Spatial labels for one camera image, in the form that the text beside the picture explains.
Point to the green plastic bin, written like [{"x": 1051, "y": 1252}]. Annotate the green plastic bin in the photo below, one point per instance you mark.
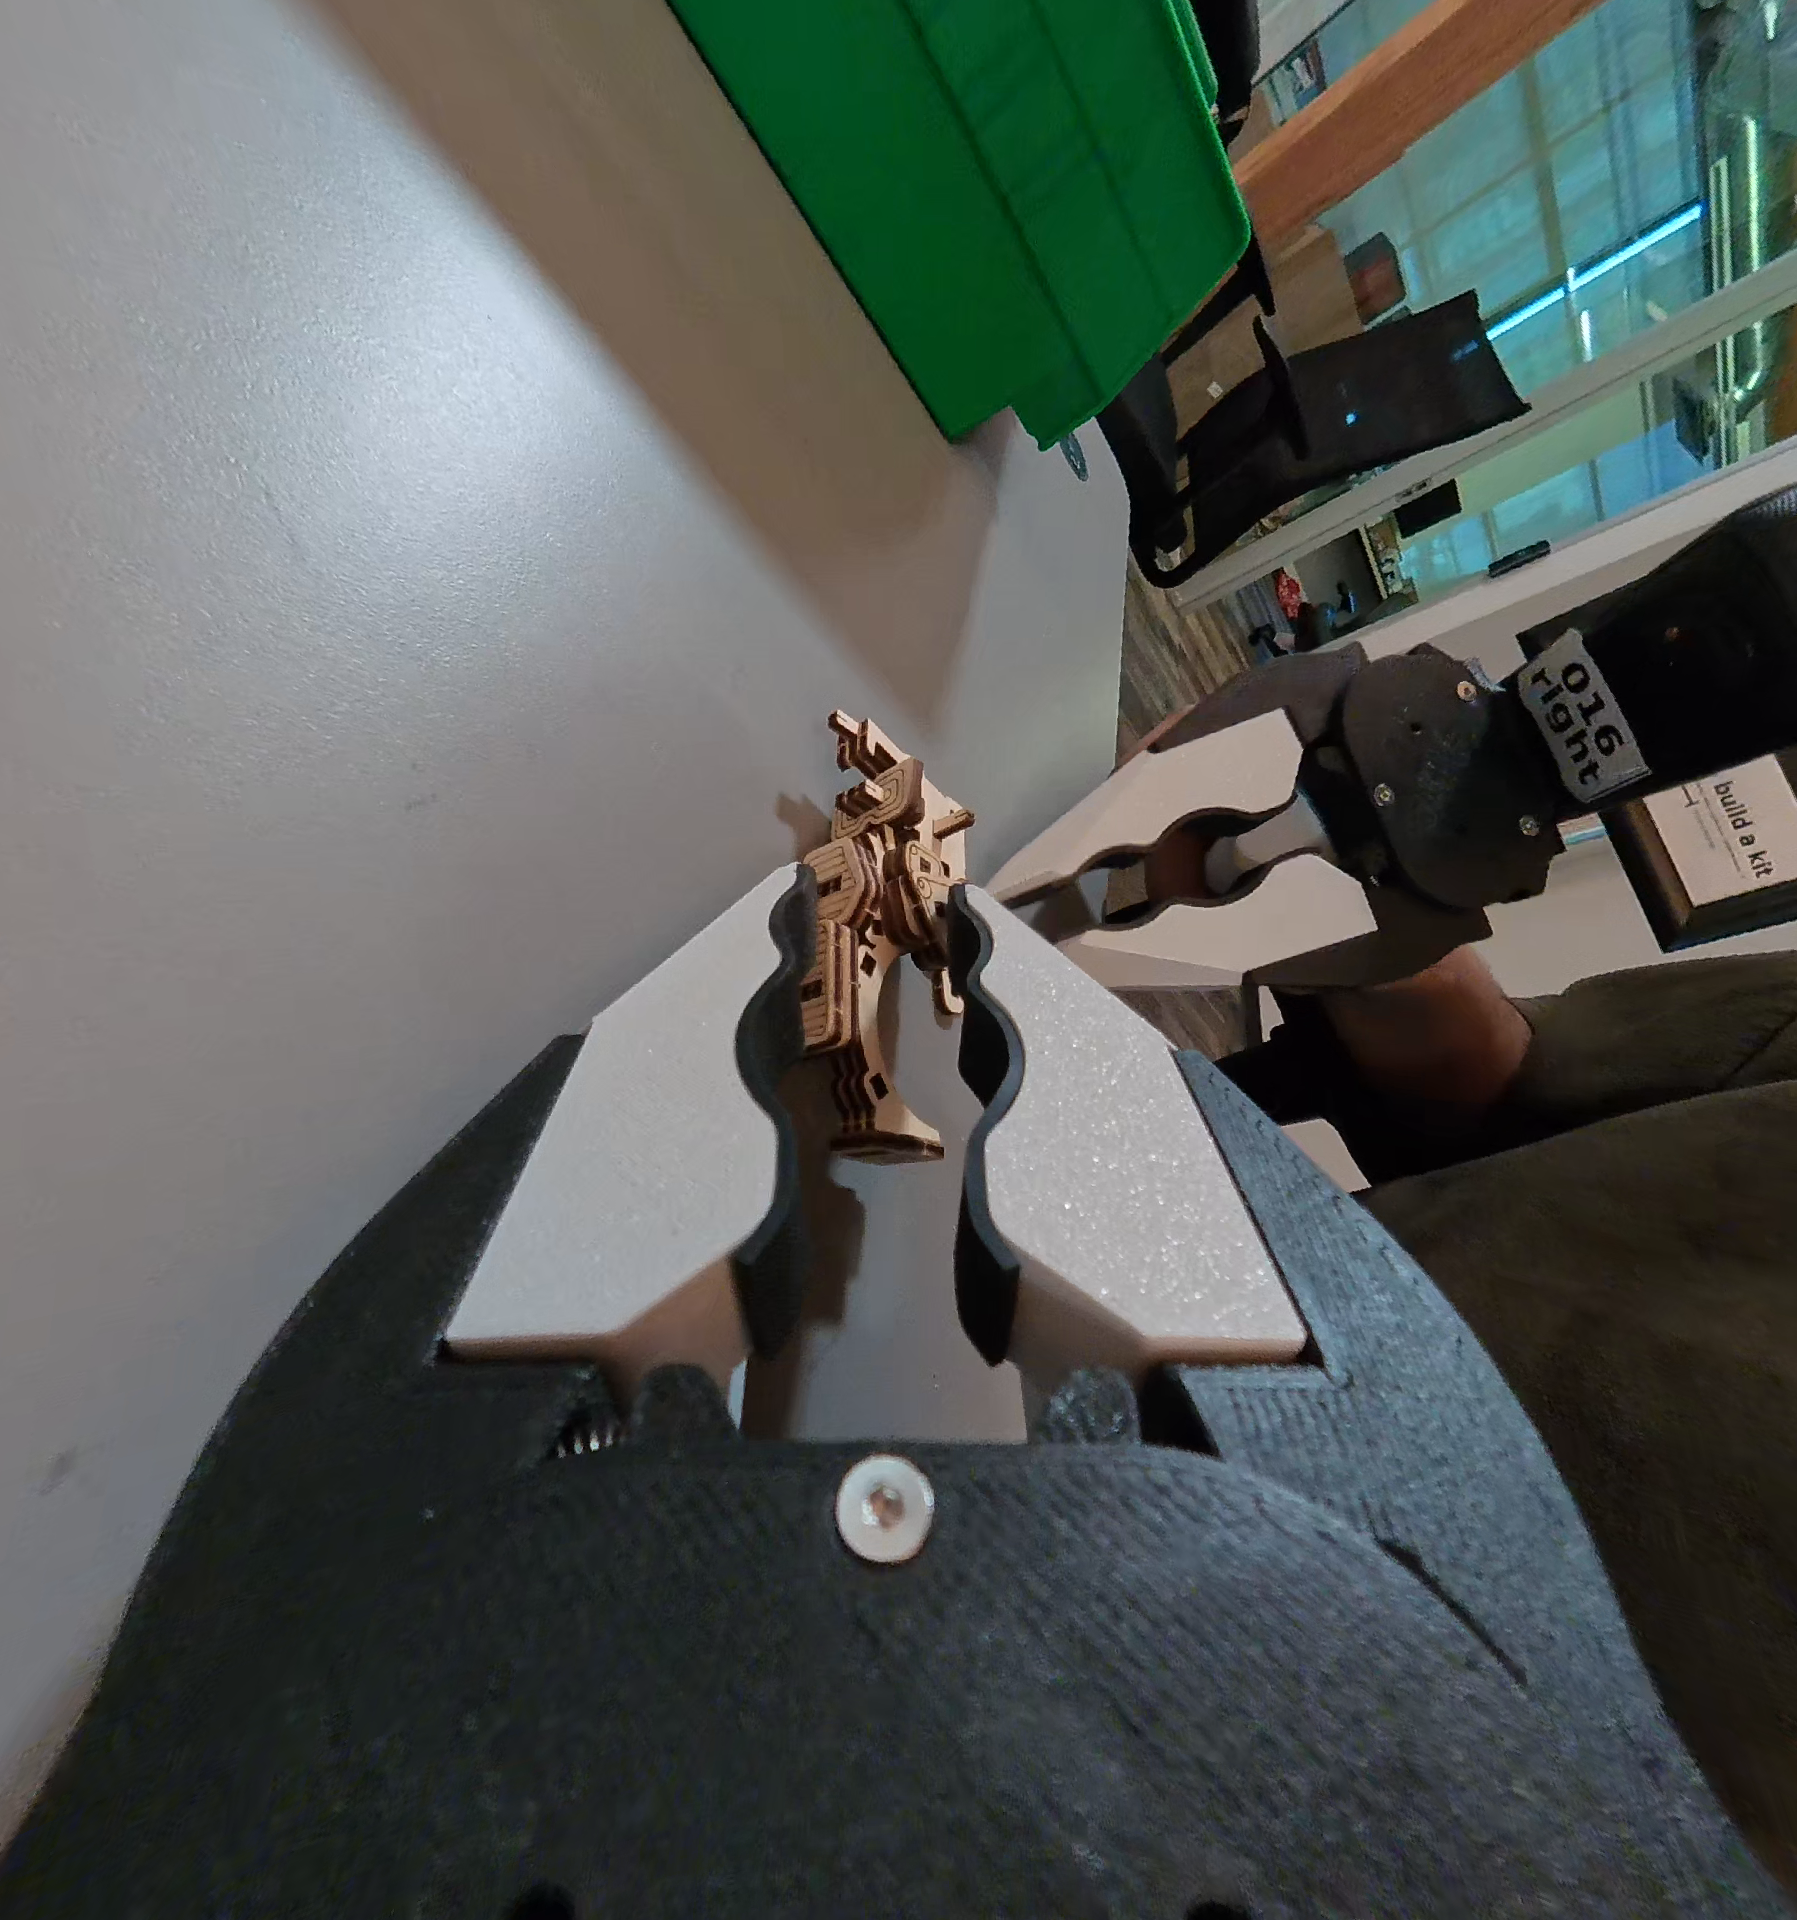
[{"x": 988, "y": 178}]

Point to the black office chair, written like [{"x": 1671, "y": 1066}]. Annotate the black office chair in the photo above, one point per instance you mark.
[{"x": 1378, "y": 391}]

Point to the framed marker sign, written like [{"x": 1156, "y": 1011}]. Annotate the framed marker sign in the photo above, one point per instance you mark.
[{"x": 1723, "y": 871}]

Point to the person's right hand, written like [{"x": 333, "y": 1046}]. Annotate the person's right hand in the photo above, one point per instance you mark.
[{"x": 1424, "y": 1035}]

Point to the person's trousers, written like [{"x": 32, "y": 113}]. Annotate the person's trousers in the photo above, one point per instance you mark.
[{"x": 1662, "y": 1351}]

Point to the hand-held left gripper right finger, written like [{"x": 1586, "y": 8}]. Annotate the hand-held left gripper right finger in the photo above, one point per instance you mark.
[{"x": 1138, "y": 1199}]

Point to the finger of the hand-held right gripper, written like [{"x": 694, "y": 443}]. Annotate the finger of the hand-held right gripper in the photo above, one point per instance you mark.
[
  {"x": 1200, "y": 774},
  {"x": 1257, "y": 937}
]

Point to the layered wooden puzzle model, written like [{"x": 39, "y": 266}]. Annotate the layered wooden puzzle model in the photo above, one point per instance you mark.
[{"x": 853, "y": 961}]

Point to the wooden railing beam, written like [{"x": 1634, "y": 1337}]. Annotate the wooden railing beam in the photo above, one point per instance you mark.
[{"x": 1378, "y": 121}]

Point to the grey desk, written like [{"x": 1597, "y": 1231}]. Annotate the grey desk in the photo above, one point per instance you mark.
[{"x": 315, "y": 675}]

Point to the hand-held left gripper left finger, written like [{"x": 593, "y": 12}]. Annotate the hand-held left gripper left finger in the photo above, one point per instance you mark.
[{"x": 627, "y": 1199}]

